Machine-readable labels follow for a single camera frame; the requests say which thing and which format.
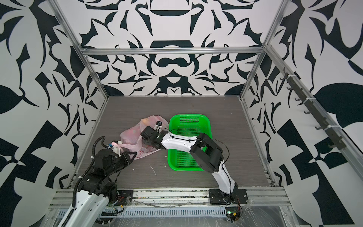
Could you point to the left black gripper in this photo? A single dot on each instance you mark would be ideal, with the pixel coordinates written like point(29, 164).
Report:
point(128, 160)

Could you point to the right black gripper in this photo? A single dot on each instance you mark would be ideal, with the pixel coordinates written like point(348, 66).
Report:
point(143, 138)

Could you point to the pink plastic bag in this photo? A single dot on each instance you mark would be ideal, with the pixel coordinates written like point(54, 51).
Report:
point(132, 141)

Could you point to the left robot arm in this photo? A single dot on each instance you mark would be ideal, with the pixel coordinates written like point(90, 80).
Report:
point(95, 197)

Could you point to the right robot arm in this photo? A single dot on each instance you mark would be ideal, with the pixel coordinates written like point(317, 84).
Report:
point(205, 151)

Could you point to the orange fruit in bag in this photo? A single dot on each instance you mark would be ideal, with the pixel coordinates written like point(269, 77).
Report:
point(146, 121)

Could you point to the small circuit board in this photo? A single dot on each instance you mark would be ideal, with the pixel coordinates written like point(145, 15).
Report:
point(233, 213)

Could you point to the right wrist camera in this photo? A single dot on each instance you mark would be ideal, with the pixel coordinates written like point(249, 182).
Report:
point(158, 125)

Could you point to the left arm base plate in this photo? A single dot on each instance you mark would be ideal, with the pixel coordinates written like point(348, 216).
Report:
point(123, 197)

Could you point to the white slotted cable duct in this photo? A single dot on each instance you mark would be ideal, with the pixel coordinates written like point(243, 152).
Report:
point(218, 212)

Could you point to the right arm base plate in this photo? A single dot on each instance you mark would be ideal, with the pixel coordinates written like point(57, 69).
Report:
point(238, 196)

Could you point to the black wall hook rail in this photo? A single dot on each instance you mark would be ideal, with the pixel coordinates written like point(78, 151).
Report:
point(315, 109)

